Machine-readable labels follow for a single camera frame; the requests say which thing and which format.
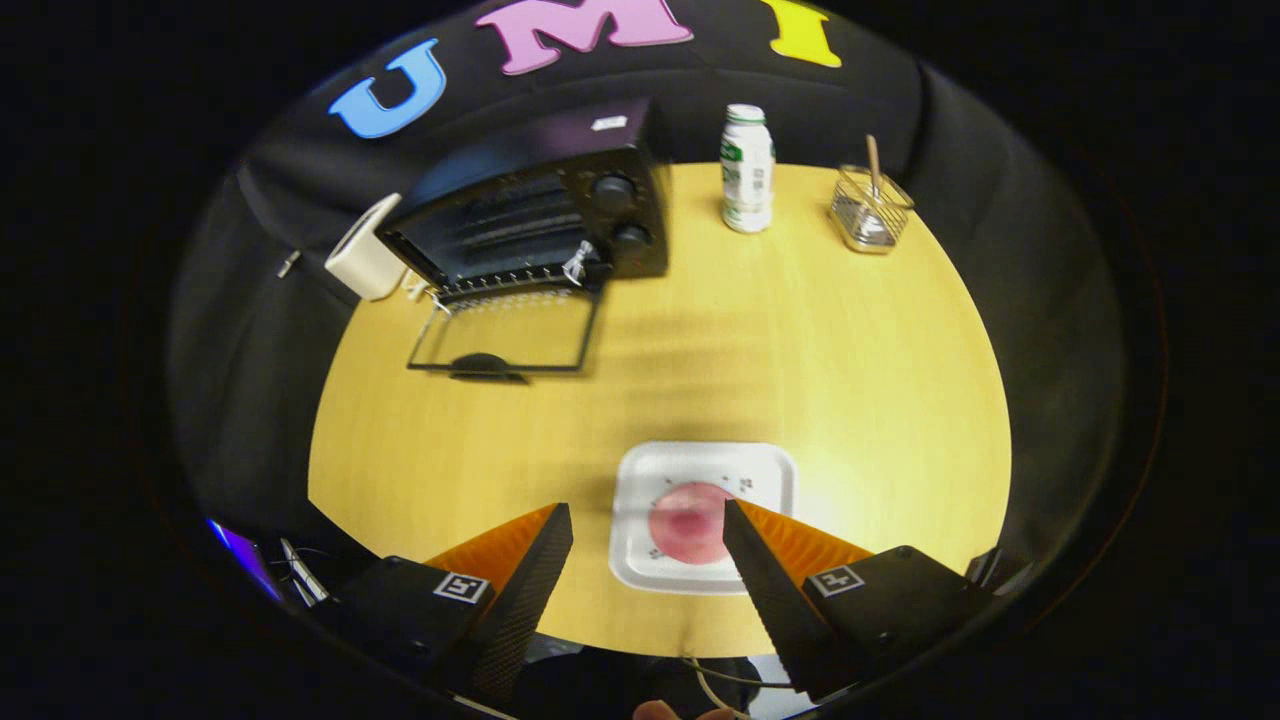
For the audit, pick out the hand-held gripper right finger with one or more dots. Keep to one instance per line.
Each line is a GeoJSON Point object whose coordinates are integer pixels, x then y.
{"type": "Point", "coordinates": [770, 600]}

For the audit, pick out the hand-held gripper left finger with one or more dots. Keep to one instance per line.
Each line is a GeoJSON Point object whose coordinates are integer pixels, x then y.
{"type": "Point", "coordinates": [525, 600]}

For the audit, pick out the pink meat slice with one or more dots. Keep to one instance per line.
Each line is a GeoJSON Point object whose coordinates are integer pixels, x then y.
{"type": "Point", "coordinates": [685, 525]}

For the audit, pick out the white square plate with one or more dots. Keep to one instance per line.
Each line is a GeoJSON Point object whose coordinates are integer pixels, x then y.
{"type": "Point", "coordinates": [640, 480]}

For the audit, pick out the black toaster oven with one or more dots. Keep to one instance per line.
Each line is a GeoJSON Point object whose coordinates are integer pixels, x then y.
{"type": "Point", "coordinates": [620, 230]}

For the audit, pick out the cream white toaster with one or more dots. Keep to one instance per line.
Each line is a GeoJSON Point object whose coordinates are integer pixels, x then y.
{"type": "Point", "coordinates": [360, 260]}

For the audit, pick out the white bottle green label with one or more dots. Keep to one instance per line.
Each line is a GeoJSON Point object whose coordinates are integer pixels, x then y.
{"type": "Point", "coordinates": [747, 180]}

